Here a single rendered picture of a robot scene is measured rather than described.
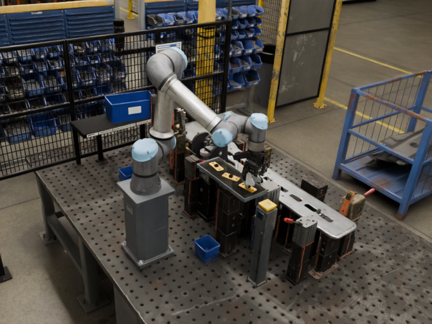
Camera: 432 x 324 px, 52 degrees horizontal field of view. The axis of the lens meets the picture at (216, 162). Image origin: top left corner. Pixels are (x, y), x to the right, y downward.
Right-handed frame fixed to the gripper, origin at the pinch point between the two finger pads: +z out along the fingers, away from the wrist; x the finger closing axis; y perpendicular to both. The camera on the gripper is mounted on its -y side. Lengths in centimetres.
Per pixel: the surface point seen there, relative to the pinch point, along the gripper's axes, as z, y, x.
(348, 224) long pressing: 18, 38, 33
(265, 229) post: 12.8, 17.4, -6.3
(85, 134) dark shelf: 15, -117, -14
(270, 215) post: 5.4, 17.7, -4.4
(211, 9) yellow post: -45, -126, 100
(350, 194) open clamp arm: 8, 31, 42
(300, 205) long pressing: 17.8, 13.4, 27.7
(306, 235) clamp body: 17.3, 29.6, 9.4
